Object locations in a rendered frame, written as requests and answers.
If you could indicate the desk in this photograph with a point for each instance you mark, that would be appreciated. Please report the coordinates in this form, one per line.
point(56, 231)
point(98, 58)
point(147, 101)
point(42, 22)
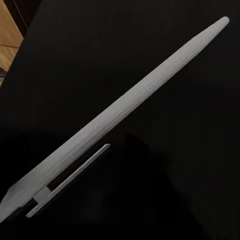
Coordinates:
point(80, 56)

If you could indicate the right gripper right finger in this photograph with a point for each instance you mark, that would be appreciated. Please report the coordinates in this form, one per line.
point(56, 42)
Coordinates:
point(174, 220)

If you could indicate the cabinet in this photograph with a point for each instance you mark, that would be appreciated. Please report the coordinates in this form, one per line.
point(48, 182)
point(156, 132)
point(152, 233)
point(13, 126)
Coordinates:
point(16, 17)

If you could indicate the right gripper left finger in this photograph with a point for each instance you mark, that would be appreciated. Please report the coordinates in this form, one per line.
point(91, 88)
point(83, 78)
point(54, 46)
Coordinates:
point(13, 152)

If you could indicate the pen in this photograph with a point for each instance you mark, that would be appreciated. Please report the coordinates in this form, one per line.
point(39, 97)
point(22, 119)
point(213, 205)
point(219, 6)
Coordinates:
point(35, 183)

